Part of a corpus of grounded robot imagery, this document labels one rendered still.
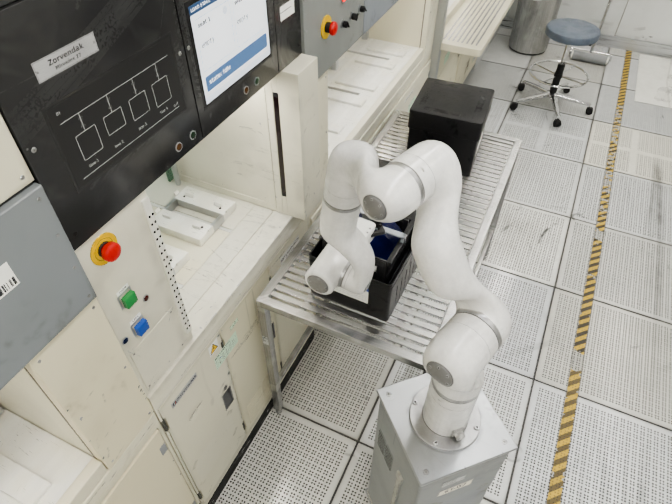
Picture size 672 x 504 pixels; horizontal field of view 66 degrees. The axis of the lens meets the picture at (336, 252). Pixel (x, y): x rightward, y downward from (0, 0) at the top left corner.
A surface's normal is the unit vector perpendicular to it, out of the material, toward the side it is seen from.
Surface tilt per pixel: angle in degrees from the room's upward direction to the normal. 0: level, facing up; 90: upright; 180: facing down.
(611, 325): 0
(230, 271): 0
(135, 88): 90
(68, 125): 90
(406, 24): 90
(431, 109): 0
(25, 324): 90
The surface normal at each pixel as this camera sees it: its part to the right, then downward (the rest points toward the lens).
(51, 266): 0.90, 0.31
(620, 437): 0.00, -0.70
